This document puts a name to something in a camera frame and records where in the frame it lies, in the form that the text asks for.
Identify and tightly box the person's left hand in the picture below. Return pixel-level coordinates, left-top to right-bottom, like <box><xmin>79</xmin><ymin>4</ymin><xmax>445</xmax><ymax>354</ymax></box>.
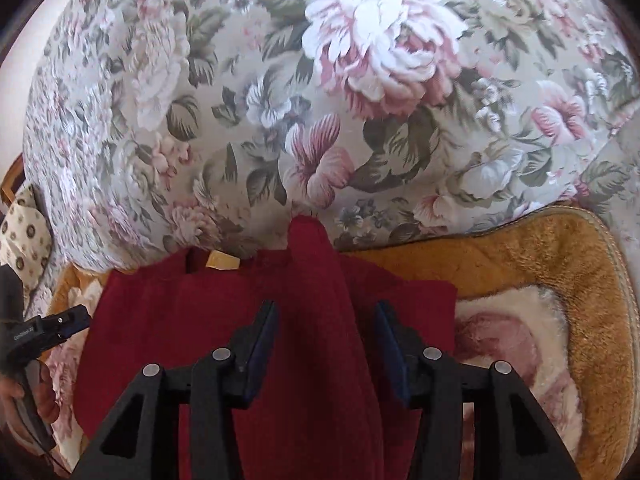
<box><xmin>0</xmin><ymin>360</ymin><xmax>62</xmax><ymax>427</ymax></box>

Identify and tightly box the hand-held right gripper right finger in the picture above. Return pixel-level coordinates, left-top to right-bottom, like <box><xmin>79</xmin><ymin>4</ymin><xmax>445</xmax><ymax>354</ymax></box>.
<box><xmin>375</xmin><ymin>301</ymin><xmax>583</xmax><ymax>480</ymax></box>

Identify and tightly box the dark red knit sweater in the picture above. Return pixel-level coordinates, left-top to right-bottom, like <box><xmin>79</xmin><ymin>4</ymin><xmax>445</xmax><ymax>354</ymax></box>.
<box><xmin>74</xmin><ymin>215</ymin><xmax>458</xmax><ymax>480</ymax></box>

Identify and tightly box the cream ring-patterned cushion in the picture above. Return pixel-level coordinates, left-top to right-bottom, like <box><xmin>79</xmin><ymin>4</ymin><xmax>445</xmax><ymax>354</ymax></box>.
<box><xmin>0</xmin><ymin>185</ymin><xmax>54</xmax><ymax>292</ymax></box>

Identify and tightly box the floral patterned sofa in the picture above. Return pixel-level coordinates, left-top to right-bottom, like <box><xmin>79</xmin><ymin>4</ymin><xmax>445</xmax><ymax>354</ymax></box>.
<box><xmin>22</xmin><ymin>0</ymin><xmax>640</xmax><ymax>273</ymax></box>

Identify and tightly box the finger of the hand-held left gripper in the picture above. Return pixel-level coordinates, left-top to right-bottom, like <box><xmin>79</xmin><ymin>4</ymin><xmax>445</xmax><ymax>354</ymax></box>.
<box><xmin>44</xmin><ymin>307</ymin><xmax>94</xmax><ymax>328</ymax></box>
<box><xmin>46</xmin><ymin>324</ymin><xmax>92</xmax><ymax>343</ymax></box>

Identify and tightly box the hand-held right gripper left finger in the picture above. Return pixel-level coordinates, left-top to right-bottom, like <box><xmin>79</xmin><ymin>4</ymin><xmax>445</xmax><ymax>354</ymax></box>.
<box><xmin>70</xmin><ymin>300</ymin><xmax>279</xmax><ymax>480</ymax></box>

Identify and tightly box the golden plush floral blanket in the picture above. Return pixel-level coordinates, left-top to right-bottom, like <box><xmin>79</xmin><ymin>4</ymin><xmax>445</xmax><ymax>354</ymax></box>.
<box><xmin>42</xmin><ymin>202</ymin><xmax>633</xmax><ymax>480</ymax></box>

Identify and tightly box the brown wooden chair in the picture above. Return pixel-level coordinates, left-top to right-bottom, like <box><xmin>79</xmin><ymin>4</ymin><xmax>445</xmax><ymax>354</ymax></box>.
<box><xmin>0</xmin><ymin>155</ymin><xmax>27</xmax><ymax>202</ymax></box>

